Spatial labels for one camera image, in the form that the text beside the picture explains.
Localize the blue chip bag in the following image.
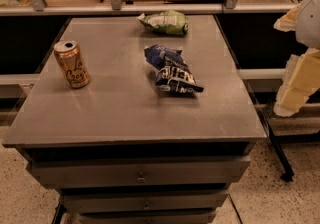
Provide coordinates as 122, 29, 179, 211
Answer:
144, 44, 204, 94

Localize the orange La Croix can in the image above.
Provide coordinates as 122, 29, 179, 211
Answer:
54, 40, 90, 89

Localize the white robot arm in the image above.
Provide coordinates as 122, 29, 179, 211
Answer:
273, 0, 320, 117

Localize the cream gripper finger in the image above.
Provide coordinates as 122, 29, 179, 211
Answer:
273, 6, 299, 32
273, 48, 320, 117

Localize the green jalapeno chip bag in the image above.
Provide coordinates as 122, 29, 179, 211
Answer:
138, 10, 188, 36

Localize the black table leg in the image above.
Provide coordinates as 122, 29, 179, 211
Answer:
256, 107, 294, 182

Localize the grey drawer cabinet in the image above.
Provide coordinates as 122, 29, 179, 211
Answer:
5, 15, 265, 224

